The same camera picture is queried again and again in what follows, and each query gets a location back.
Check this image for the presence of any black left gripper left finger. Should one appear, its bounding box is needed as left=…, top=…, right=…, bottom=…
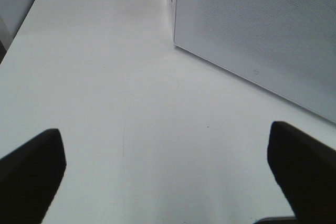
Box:
left=1, top=129, right=67, bottom=223

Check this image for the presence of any white microwave door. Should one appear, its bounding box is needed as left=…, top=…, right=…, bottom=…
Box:
left=174, top=0, right=335, bottom=122

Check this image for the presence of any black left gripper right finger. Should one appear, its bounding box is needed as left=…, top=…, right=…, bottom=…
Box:
left=267, top=121, right=335, bottom=223

